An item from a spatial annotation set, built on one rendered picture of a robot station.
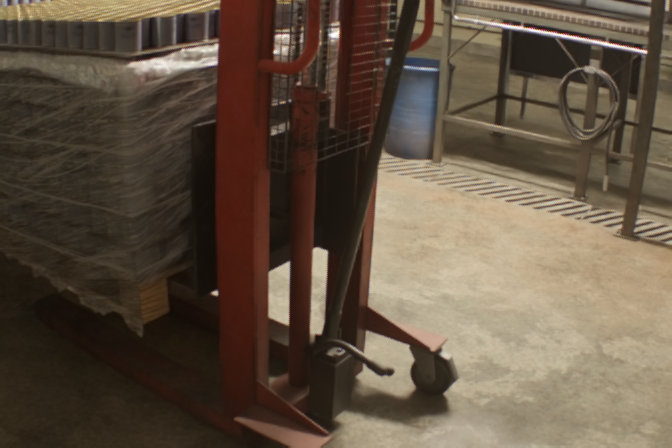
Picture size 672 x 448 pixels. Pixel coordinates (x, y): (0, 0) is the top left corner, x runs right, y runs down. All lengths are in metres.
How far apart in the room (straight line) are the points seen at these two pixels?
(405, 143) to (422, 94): 0.35
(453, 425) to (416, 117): 2.87
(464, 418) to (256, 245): 0.95
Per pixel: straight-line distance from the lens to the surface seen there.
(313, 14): 1.59
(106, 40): 1.82
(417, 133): 4.89
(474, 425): 2.37
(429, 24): 2.06
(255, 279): 1.86
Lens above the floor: 1.40
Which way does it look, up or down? 18 degrees down
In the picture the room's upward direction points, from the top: 3 degrees clockwise
